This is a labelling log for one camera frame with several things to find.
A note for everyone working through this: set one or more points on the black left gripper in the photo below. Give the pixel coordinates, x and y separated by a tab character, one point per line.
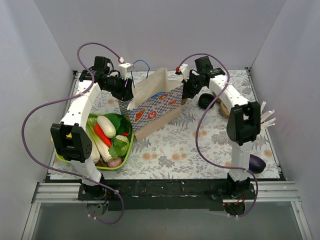
126	91

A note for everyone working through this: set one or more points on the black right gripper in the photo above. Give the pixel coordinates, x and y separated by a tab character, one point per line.
188	90

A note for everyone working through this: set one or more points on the brown paper coffee cup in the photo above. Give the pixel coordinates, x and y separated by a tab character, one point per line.
183	101

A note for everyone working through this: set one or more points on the blue checkered paper bag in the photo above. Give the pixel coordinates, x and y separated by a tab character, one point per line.
156	101

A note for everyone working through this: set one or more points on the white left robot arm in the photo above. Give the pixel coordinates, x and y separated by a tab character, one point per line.
69	136

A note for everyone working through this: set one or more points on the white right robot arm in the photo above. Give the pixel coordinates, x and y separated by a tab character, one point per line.
244	121

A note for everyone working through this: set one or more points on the green leafy vegetable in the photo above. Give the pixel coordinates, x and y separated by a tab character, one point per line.
119	122

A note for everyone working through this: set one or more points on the white radish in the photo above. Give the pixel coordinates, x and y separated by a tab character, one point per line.
95	155
106	126

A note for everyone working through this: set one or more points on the brown cardboard cup carrier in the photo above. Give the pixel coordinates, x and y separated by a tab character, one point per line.
224	110

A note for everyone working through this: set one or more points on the green vegetable basket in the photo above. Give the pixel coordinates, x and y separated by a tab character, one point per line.
102	147

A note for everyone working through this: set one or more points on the red chili pepper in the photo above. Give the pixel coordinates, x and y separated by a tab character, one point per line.
99	132

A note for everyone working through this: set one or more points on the green cabbage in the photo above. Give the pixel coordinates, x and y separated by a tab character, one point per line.
120	146

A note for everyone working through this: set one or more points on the floral table mat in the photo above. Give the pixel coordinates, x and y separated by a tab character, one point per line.
170	152

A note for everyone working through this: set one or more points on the pink onion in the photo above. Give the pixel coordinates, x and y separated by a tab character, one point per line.
115	162

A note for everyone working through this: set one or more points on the purple eggplant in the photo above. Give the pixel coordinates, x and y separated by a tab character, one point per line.
256	164

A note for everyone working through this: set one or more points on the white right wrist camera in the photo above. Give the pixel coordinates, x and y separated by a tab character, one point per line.
183	71

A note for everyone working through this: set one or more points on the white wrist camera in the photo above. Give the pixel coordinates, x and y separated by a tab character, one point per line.
183	71
124	68

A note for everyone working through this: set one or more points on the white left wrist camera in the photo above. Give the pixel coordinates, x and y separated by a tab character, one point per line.
124	68

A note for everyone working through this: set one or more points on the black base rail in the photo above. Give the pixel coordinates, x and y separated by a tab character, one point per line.
177	194

